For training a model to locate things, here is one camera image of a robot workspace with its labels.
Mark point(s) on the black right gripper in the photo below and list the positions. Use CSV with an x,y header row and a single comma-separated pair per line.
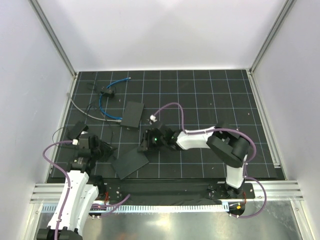
x,y
146,144

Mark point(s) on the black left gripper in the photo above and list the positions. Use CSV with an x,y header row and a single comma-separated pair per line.
x,y
107,149

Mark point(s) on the black network switch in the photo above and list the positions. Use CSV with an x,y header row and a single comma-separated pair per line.
x,y
132,114
129,163

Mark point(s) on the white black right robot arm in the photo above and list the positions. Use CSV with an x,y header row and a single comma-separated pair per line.
x,y
229,145

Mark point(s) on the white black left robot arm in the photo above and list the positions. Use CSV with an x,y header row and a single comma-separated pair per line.
x,y
80,190

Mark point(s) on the black power adapter left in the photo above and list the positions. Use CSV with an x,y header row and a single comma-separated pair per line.
x,y
77,130

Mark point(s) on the black power adapter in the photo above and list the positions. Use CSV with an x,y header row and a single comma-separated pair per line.
x,y
77,130
107,92

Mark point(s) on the black grid work mat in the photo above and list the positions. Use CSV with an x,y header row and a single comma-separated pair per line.
x,y
194,99

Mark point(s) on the black power adapter far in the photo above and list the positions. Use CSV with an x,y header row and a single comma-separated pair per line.
x,y
107,92

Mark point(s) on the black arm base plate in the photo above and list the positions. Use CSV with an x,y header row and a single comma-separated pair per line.
x,y
175,193

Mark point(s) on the white slotted cable duct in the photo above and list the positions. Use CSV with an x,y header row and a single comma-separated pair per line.
x,y
148,209

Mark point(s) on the aluminium frame rail front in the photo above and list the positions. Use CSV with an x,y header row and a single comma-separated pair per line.
x,y
272,190

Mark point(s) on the aluminium frame post left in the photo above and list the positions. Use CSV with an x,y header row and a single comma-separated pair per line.
x,y
52,35

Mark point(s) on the aluminium frame post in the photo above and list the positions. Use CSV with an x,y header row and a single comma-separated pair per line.
x,y
284,12
52,35

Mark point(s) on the aluminium frame post right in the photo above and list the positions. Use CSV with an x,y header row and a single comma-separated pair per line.
x,y
284,12

